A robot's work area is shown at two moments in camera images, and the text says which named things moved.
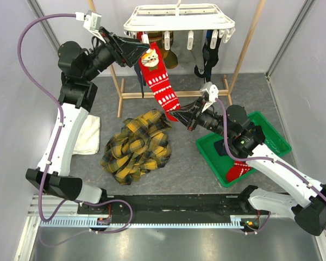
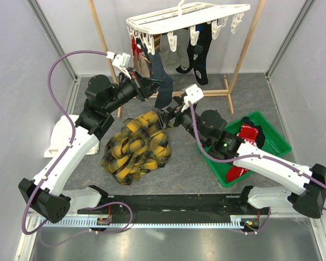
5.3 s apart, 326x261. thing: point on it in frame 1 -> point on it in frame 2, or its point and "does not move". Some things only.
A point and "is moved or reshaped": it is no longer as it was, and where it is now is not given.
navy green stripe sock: (138, 73) is moved or reshaped
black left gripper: (124, 51) -> (146, 92)
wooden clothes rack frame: (129, 94) does not move
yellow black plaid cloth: (140, 146) does not move
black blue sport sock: (210, 57) -> (201, 54)
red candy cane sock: (239, 168) does not move
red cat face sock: (160, 82) is moved or reshaped
